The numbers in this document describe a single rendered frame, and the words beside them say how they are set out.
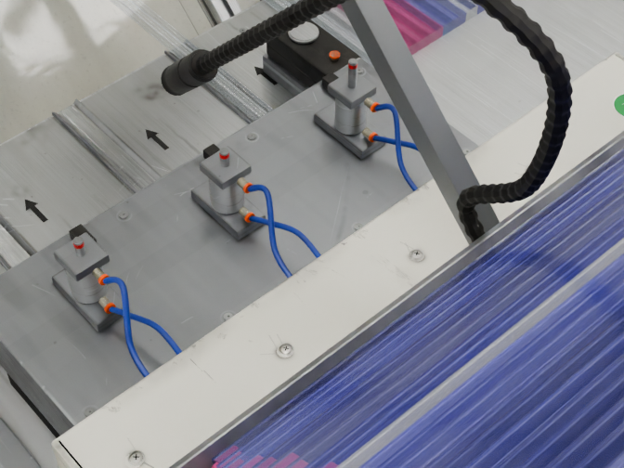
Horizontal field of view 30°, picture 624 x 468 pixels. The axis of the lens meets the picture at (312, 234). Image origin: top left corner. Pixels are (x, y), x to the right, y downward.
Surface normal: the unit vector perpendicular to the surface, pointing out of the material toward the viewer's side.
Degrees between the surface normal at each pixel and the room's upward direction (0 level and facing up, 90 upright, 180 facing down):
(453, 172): 0
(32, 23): 0
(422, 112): 0
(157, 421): 43
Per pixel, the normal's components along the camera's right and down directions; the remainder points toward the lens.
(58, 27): 0.46, -0.07
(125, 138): 0.01, -0.64
